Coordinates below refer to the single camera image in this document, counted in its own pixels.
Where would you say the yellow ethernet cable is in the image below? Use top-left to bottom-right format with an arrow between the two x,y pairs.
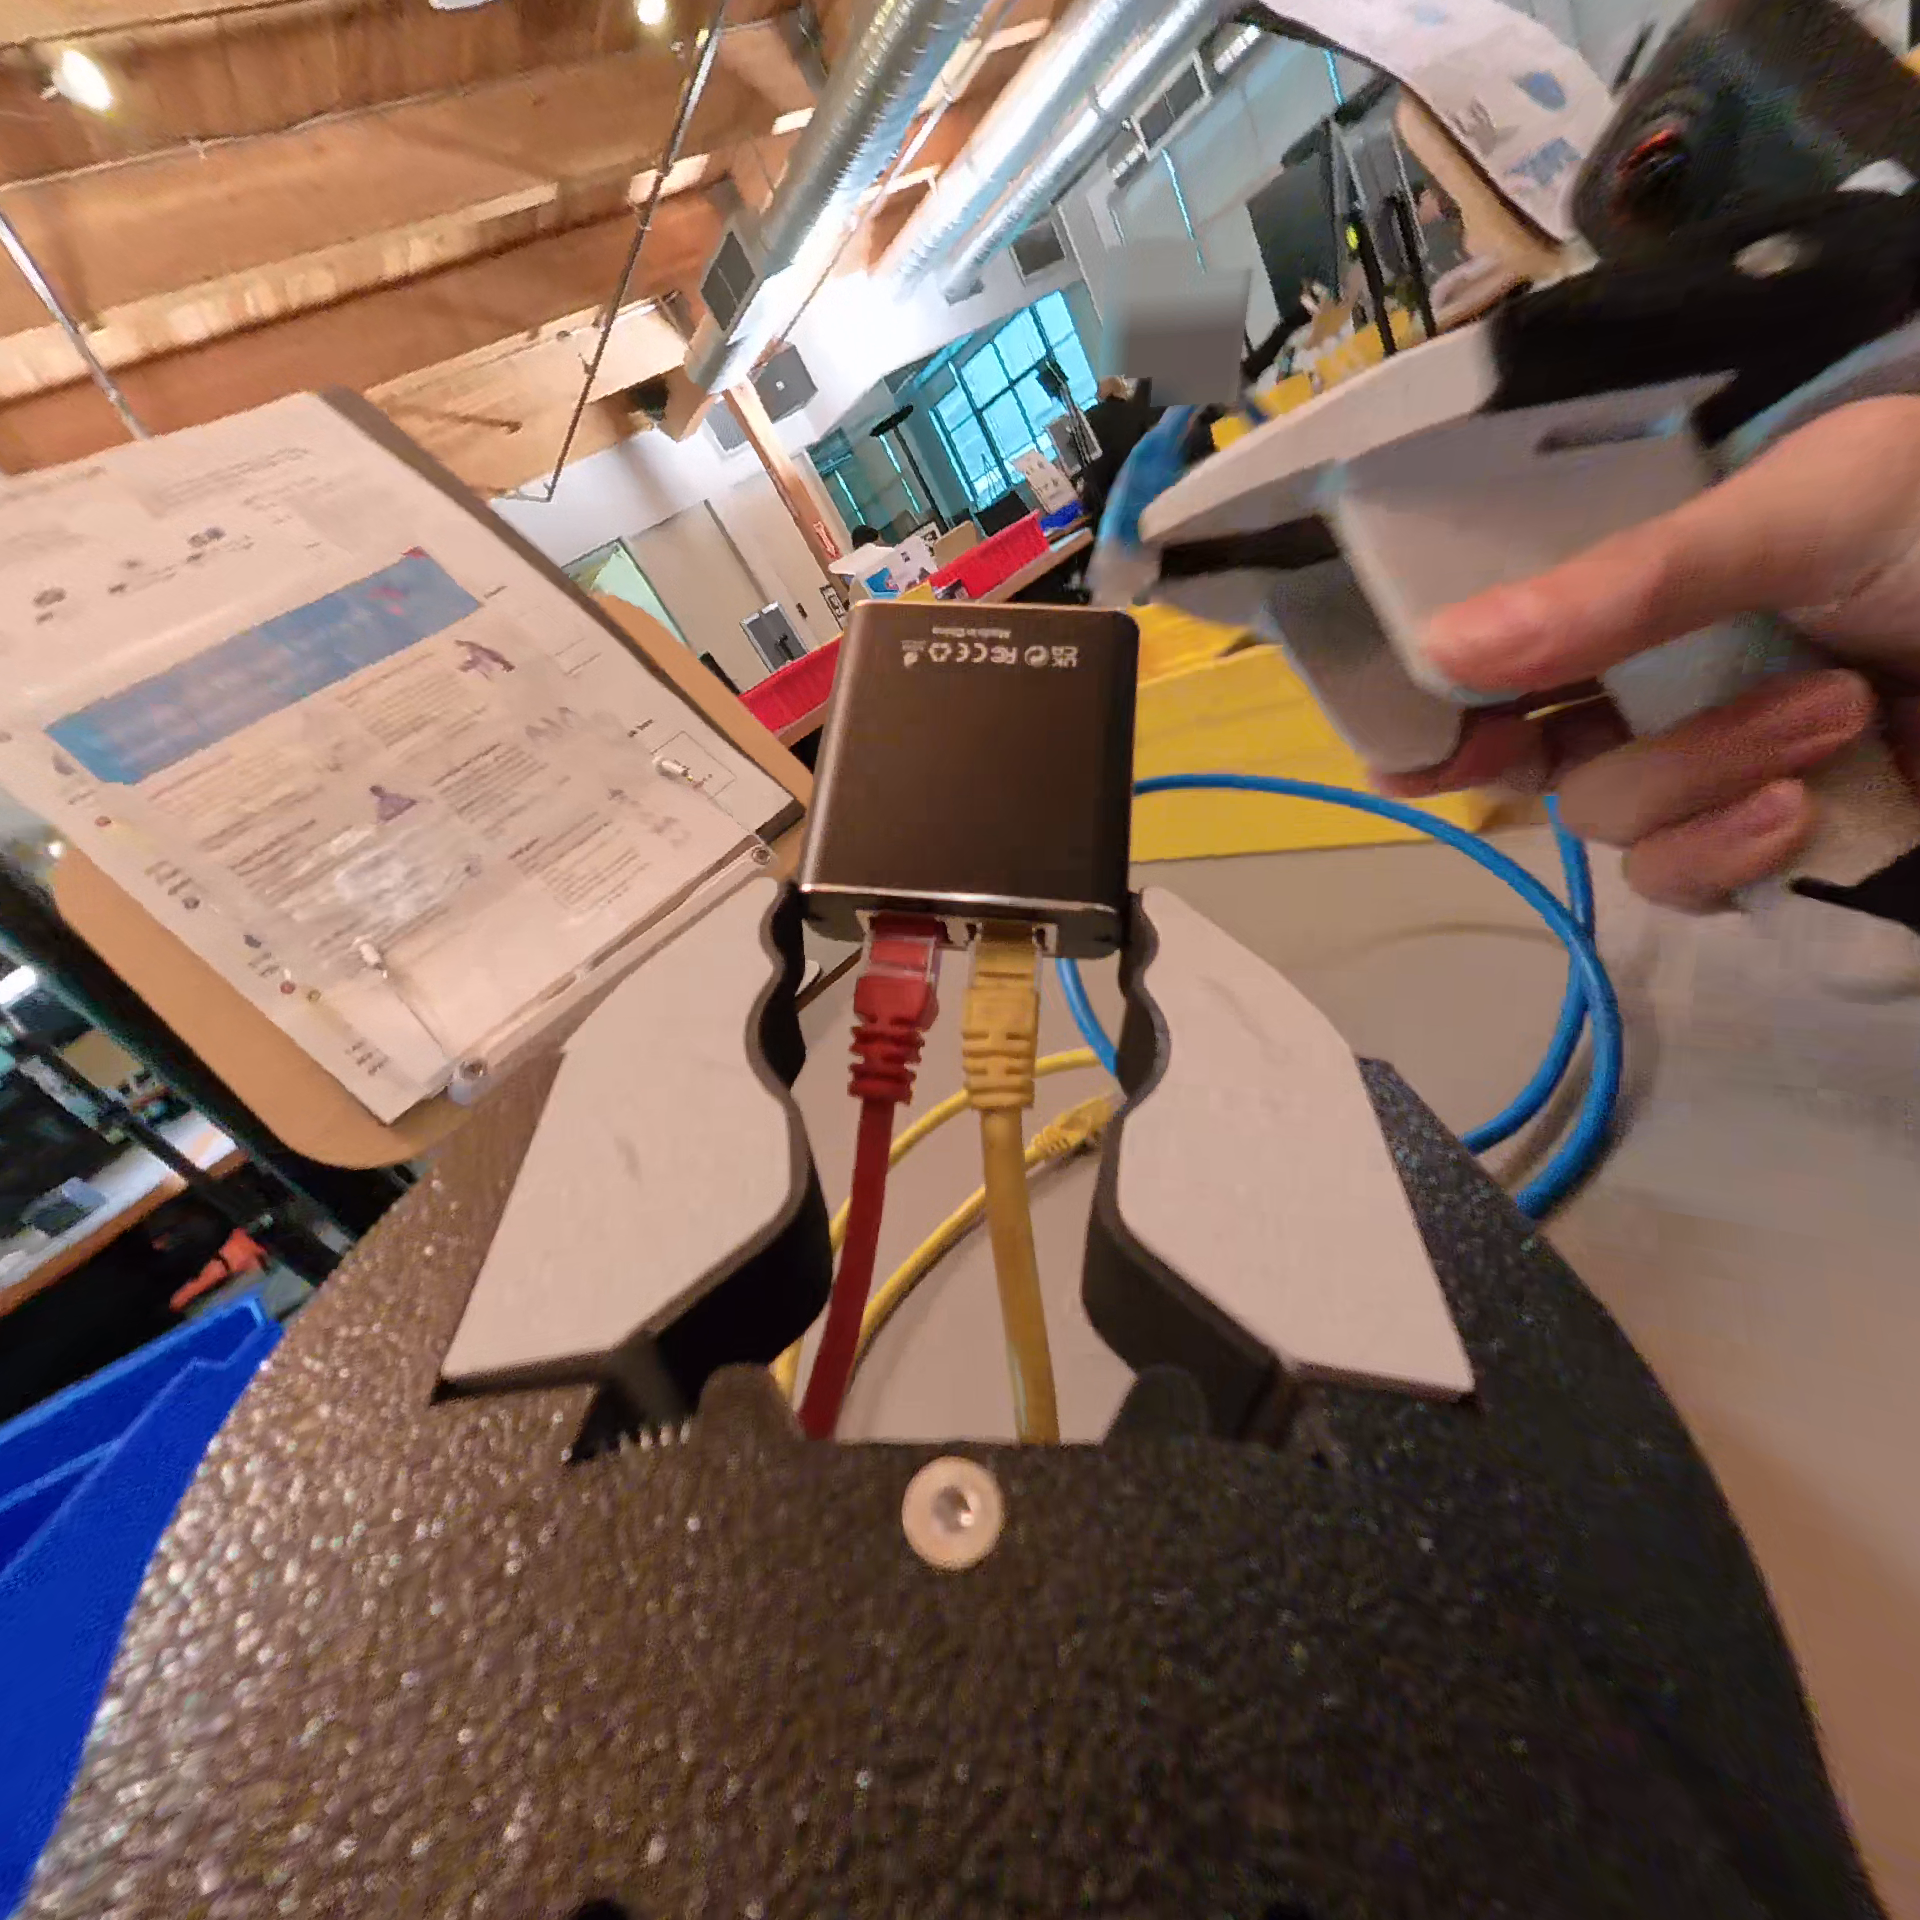
773,921 -> 1125,1444

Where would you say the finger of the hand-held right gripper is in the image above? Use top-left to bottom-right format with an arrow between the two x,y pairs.
1135,321 -> 1504,586

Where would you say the silver ventilation duct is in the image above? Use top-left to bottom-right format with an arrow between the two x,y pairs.
680,0 -> 992,385
901,0 -> 1248,302

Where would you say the grey desk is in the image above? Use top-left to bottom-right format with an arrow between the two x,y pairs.
780,810 -> 1920,1920

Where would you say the black network splitter box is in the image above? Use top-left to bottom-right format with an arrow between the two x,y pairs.
796,599 -> 1143,962

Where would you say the black tripod pole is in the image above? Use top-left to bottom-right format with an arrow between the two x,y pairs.
0,870 -> 347,1247

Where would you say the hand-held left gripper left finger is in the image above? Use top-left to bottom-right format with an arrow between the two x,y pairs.
435,878 -> 836,1389

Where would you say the blue plastic bin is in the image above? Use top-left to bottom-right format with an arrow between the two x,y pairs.
0,1290 -> 288,1907

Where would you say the person's right hand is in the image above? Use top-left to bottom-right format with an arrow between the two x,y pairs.
1372,394 -> 1920,916

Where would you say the large yellow plastic bin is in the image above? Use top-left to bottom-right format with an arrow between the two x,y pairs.
1131,599 -> 1502,863

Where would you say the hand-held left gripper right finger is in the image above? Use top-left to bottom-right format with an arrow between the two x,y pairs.
1078,885 -> 1479,1409

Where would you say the wooden document stand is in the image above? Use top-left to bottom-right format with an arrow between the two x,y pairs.
1260,0 -> 1613,289
0,387 -> 819,1172

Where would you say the blue ethernet cable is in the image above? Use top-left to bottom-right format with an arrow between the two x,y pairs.
1056,404 -> 1624,1221

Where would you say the red ethernet cable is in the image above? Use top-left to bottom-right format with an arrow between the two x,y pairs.
798,913 -> 951,1443

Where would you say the red plastic bin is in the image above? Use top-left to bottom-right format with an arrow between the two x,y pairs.
930,513 -> 1050,594
739,638 -> 846,737

